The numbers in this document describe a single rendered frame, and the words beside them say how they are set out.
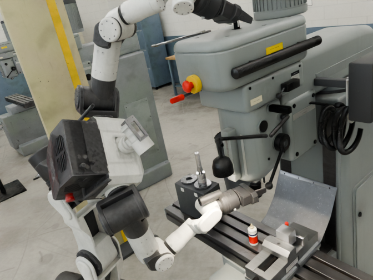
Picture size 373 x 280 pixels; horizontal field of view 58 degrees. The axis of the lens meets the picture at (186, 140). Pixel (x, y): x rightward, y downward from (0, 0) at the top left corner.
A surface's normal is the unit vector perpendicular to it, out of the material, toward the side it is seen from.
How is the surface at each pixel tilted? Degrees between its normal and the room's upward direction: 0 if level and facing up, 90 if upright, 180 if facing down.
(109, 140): 58
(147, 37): 90
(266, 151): 90
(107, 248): 80
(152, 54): 90
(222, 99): 90
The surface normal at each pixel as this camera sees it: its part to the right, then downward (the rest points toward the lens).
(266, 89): 0.62, 0.19
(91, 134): 0.63, -0.44
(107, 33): -0.33, 0.39
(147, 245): 0.52, 0.44
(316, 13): -0.76, 0.38
